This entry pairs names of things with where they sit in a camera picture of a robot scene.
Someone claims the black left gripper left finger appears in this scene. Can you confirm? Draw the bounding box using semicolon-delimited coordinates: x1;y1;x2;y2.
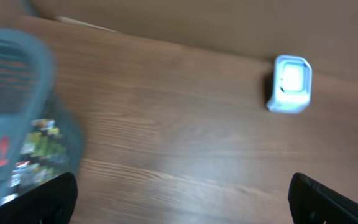
0;172;78;224

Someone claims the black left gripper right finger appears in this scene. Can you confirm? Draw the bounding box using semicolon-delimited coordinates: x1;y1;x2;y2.
288;172;358;224

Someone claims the green snack packet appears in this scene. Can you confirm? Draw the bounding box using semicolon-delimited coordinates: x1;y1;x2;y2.
16;119;68;187

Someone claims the orange spaghetti packet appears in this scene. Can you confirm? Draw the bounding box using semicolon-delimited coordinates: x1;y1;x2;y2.
0;136;10;167

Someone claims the white barcode scanner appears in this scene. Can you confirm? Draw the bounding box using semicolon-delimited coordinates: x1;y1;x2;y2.
266;55;313;114

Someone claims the grey plastic mesh basket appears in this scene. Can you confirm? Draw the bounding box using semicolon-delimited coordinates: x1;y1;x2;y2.
0;28;85;206

